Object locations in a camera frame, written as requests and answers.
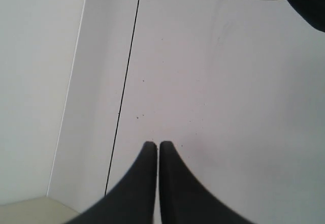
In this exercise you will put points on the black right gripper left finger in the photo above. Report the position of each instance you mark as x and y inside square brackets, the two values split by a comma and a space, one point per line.
[132, 199]

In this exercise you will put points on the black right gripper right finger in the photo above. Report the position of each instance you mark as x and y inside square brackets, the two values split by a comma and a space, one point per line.
[183, 199]

